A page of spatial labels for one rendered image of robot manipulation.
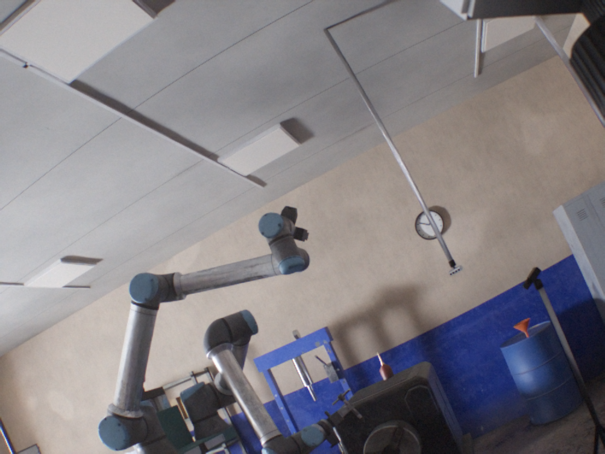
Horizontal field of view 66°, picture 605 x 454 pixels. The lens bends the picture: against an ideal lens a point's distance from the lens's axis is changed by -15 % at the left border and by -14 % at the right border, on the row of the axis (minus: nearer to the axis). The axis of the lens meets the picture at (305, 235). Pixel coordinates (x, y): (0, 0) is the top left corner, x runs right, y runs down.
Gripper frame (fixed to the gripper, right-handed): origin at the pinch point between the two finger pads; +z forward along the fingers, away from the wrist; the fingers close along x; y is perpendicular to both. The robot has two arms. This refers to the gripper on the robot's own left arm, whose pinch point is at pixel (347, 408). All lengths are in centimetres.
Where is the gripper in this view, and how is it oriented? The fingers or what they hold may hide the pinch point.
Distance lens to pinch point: 234.8
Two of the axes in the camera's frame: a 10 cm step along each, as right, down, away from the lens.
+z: 7.1, -4.1, 5.7
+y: -6.4, -7.1, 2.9
